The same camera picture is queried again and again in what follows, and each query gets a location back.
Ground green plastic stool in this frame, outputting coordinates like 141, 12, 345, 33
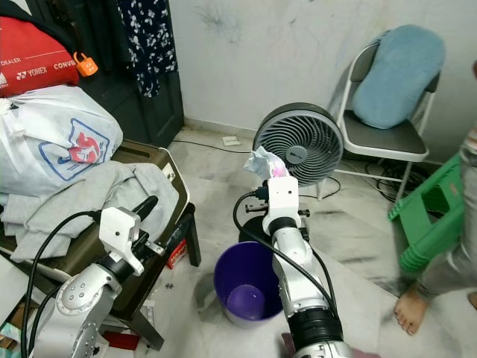
388, 153, 464, 274

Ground white pink paper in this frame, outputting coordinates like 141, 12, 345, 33
244, 145, 291, 180

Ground grey metal folding chair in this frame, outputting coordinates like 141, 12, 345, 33
317, 34, 443, 201

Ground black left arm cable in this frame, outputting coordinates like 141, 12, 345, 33
19, 211, 104, 358

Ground white printed plastic bag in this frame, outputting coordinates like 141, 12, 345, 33
0, 84, 124, 198

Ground small red box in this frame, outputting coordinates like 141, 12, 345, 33
165, 239, 189, 269

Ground black floor cable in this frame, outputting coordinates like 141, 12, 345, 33
170, 139, 258, 154

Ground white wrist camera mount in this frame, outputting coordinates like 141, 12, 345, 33
265, 175, 301, 221
97, 206, 145, 275

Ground purple waste bin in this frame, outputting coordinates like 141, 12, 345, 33
213, 240, 285, 330

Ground person in grey trousers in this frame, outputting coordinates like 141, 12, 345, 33
394, 60, 477, 336

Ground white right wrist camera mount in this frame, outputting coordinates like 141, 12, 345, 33
265, 175, 301, 221

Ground black round lid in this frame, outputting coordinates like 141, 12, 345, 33
237, 220, 275, 245

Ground blue cushion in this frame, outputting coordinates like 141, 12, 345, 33
353, 25, 446, 130

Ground brown suitcase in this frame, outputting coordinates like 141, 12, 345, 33
7, 140, 203, 323

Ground grey cloth garment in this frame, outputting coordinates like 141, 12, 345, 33
0, 160, 181, 262

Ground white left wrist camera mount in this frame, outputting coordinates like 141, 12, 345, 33
97, 206, 145, 275

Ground dark door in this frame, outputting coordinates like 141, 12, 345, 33
45, 0, 186, 148

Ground grey round fan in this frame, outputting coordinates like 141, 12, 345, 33
253, 102, 345, 187

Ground dark floral hanging garment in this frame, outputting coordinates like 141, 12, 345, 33
117, 0, 171, 98

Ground red Yonex bag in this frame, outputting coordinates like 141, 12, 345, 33
0, 16, 80, 98

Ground orange padlock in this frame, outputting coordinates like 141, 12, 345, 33
73, 52, 99, 78

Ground white storage box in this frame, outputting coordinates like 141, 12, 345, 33
0, 254, 31, 329

